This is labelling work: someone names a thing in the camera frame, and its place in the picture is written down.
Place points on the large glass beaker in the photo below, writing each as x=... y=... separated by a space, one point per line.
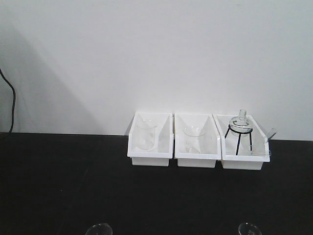
x=146 y=134

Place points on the middle white plastic bin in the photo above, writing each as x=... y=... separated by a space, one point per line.
x=210 y=145

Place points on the black wire tripod stand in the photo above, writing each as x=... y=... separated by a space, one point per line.
x=238 y=142

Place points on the glass beaker at right front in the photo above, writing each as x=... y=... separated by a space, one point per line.
x=247 y=228

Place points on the glass beaker in middle bin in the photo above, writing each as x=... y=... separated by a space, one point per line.
x=192 y=139

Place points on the left white plastic bin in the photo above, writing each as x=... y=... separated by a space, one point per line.
x=162 y=152

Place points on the round glass flask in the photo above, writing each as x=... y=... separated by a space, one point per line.
x=241 y=124

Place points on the right white plastic bin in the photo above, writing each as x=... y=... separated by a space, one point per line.
x=246 y=159

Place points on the white plastic bin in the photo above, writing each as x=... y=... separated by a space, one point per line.
x=246 y=159
x=162 y=152
x=210 y=145

